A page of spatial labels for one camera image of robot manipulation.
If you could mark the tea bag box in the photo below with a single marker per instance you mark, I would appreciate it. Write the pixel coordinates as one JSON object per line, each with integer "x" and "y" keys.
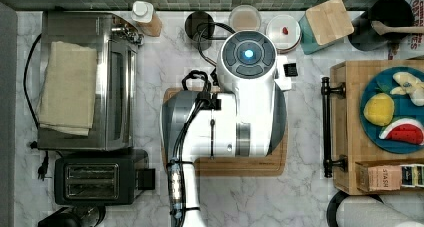
{"x": 376, "y": 177}

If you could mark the toy banana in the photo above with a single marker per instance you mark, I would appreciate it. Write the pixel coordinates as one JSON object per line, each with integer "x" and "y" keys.
{"x": 410, "y": 85}

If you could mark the clear pasta jar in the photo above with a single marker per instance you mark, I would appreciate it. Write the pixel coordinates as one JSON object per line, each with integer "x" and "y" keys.
{"x": 245, "y": 17}

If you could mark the black two-slot toaster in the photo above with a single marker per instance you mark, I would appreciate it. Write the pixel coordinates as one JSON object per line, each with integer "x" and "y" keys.
{"x": 102, "y": 178}

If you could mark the black paper towel holder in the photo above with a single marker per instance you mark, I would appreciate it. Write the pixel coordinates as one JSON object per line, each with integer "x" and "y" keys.
{"x": 331, "y": 208}

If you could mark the wooden spoon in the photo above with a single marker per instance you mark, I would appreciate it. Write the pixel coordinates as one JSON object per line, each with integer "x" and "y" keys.
{"x": 382, "y": 29}

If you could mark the teal canister with wooden lid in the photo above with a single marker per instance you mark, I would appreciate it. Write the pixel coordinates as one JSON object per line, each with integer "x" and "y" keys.
{"x": 323, "y": 25}

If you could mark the white cap bottle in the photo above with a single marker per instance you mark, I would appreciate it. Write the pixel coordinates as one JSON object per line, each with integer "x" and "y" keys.
{"x": 143, "y": 13}

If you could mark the black round pot lid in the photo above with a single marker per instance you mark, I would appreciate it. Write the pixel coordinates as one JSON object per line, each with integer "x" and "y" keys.
{"x": 77, "y": 216}

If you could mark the wooden drawer box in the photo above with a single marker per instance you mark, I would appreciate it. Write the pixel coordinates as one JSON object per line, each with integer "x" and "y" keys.
{"x": 352, "y": 135}

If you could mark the yellow toy lemon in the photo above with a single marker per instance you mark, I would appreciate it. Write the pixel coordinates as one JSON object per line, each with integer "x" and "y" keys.
{"x": 379, "y": 109}

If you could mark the white lidded bowl red knob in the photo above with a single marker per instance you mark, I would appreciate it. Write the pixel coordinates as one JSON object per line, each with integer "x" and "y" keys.
{"x": 284, "y": 32}

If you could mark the toy watermelon slice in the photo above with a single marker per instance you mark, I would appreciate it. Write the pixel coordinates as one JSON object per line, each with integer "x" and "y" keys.
{"x": 406, "y": 130}

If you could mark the black drawer handle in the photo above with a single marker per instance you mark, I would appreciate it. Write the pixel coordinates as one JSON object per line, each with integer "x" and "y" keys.
{"x": 326, "y": 92}

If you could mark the stainless steel toaster oven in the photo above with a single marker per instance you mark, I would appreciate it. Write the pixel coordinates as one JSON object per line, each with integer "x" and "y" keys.
{"x": 116, "y": 42}

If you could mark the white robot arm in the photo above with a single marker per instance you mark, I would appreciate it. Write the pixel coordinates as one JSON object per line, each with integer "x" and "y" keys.
{"x": 245, "y": 118}

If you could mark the dark grey cup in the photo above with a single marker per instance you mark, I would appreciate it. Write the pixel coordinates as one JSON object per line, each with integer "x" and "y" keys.
{"x": 199, "y": 29}

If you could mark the bamboo cutting board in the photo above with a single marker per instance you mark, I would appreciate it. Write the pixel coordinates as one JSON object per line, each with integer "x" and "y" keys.
{"x": 270, "y": 165}

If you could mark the folded beige towel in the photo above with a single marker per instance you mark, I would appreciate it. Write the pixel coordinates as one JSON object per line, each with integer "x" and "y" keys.
{"x": 68, "y": 96}

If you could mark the white paper towel roll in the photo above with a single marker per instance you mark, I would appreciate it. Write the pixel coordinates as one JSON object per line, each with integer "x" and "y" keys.
{"x": 385, "y": 216}

